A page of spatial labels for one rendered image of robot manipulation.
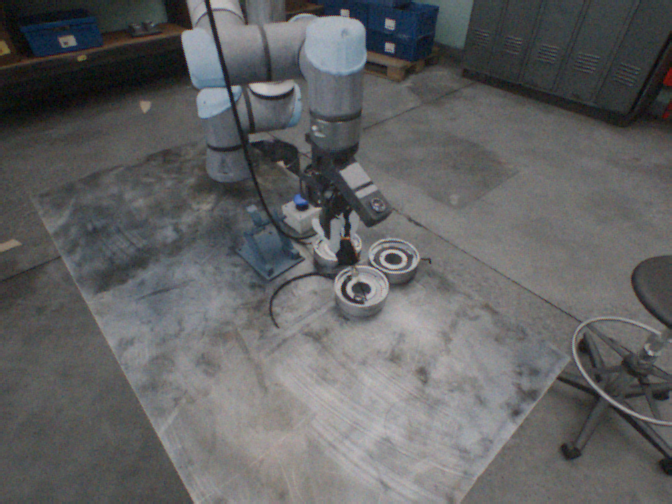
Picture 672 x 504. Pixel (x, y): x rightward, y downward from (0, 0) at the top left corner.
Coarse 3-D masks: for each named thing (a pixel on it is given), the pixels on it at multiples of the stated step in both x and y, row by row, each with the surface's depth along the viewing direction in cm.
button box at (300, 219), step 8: (288, 208) 93; (296, 208) 93; (304, 208) 92; (312, 208) 93; (320, 208) 93; (288, 216) 93; (296, 216) 91; (304, 216) 91; (312, 216) 92; (288, 224) 95; (296, 224) 92; (304, 224) 92; (304, 232) 93
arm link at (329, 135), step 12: (312, 120) 54; (360, 120) 54; (312, 132) 55; (324, 132) 54; (336, 132) 53; (348, 132) 54; (360, 132) 56; (324, 144) 55; (336, 144) 54; (348, 144) 55
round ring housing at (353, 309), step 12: (372, 276) 79; (384, 276) 77; (336, 288) 75; (348, 288) 76; (360, 288) 79; (372, 288) 76; (384, 288) 77; (336, 300) 76; (384, 300) 74; (348, 312) 75; (360, 312) 73; (372, 312) 73
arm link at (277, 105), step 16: (256, 0) 82; (272, 0) 82; (256, 16) 85; (272, 16) 85; (288, 80) 100; (256, 96) 99; (272, 96) 98; (288, 96) 100; (256, 112) 101; (272, 112) 101; (288, 112) 103; (256, 128) 104; (272, 128) 106
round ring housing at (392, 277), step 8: (384, 240) 85; (392, 240) 85; (400, 240) 85; (376, 248) 85; (408, 248) 85; (384, 256) 83; (392, 256) 85; (400, 256) 83; (416, 256) 82; (368, 264) 83; (384, 264) 81; (400, 264) 81; (416, 264) 80; (384, 272) 79; (392, 272) 78; (400, 272) 78; (408, 272) 79; (392, 280) 79; (400, 280) 79
